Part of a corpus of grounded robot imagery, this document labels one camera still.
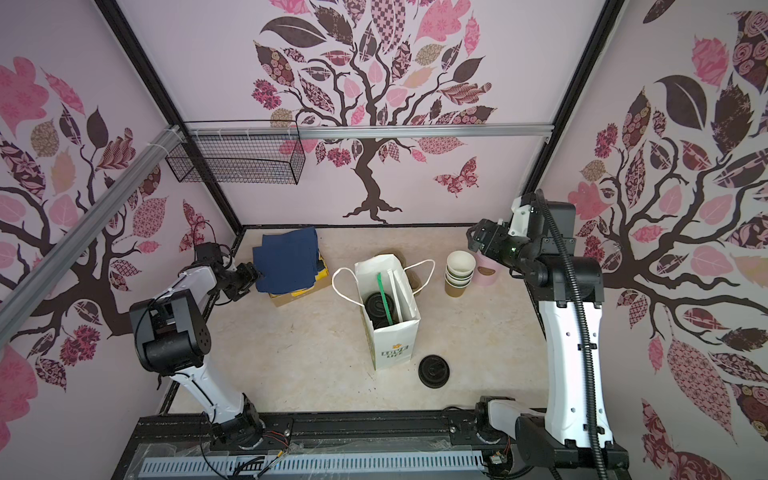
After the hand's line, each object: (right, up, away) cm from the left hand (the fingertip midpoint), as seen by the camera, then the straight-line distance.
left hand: (257, 281), depth 96 cm
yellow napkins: (+19, +1, +6) cm, 20 cm away
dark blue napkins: (+7, +6, +8) cm, 12 cm away
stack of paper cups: (+66, +5, -4) cm, 66 cm away
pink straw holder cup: (+75, +3, -1) cm, 75 cm away
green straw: (+42, -4, -16) cm, 46 cm away
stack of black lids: (+56, -24, -15) cm, 62 cm away
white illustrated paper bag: (+44, -13, -25) cm, 52 cm away
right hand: (+65, +13, -32) cm, 74 cm away
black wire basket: (+1, +42, -1) cm, 42 cm away
